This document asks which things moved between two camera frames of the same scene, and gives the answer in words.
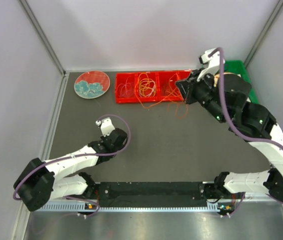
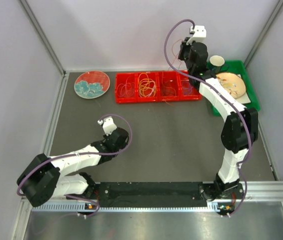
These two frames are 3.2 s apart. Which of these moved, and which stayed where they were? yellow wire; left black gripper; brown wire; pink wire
Moved: brown wire
Stayed: pink wire; left black gripper; yellow wire
